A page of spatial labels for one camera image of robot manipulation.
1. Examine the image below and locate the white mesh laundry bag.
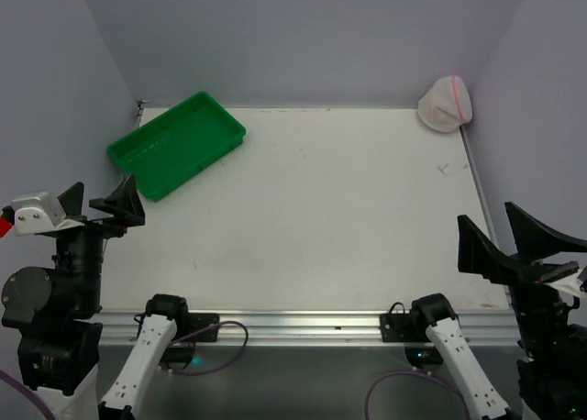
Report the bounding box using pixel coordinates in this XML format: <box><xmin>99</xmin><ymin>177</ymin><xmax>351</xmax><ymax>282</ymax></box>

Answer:
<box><xmin>416</xmin><ymin>75</ymin><xmax>473</xmax><ymax>134</ymax></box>

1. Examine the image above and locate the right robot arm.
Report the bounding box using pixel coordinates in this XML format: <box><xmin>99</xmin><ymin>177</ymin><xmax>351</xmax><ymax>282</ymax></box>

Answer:
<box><xmin>408</xmin><ymin>202</ymin><xmax>586</xmax><ymax>419</ymax></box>

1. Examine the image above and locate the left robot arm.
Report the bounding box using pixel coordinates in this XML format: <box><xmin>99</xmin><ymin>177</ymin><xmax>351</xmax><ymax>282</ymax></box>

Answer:
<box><xmin>1</xmin><ymin>176</ymin><xmax>189</xmax><ymax>419</ymax></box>

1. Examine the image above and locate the green plastic tray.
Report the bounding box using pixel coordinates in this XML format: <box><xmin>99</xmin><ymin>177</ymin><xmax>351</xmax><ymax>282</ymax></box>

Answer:
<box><xmin>107</xmin><ymin>92</ymin><xmax>246</xmax><ymax>202</ymax></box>

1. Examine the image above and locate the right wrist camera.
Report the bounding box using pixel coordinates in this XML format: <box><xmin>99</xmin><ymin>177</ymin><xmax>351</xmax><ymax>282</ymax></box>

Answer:
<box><xmin>548</xmin><ymin>267</ymin><xmax>587</xmax><ymax>299</ymax></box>

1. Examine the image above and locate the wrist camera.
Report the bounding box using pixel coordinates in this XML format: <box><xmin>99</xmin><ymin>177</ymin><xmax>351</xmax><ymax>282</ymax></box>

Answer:
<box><xmin>548</xmin><ymin>267</ymin><xmax>587</xmax><ymax>299</ymax></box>
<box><xmin>1</xmin><ymin>192</ymin><xmax>66</xmax><ymax>238</ymax></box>

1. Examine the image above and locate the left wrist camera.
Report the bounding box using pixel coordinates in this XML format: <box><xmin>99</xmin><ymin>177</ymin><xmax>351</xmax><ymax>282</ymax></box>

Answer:
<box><xmin>1</xmin><ymin>192</ymin><xmax>66</xmax><ymax>238</ymax></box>

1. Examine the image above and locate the aluminium mounting rail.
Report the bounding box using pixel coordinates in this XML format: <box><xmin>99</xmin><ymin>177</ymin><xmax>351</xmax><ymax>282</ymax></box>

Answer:
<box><xmin>92</xmin><ymin>310</ymin><xmax>519</xmax><ymax>348</ymax></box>

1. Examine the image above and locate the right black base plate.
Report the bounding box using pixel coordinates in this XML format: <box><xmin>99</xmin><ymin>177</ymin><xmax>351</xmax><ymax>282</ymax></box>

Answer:
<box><xmin>379</xmin><ymin>302</ymin><xmax>444</xmax><ymax>371</ymax></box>

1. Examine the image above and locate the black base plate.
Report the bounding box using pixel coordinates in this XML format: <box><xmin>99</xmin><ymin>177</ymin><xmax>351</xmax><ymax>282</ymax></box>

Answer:
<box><xmin>379</xmin><ymin>302</ymin><xmax>444</xmax><ymax>371</ymax></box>
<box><xmin>160</xmin><ymin>313</ymin><xmax>220</xmax><ymax>370</ymax></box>

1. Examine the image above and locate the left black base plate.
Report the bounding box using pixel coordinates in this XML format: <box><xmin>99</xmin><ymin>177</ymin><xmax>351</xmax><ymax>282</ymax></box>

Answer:
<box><xmin>160</xmin><ymin>313</ymin><xmax>220</xmax><ymax>370</ymax></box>

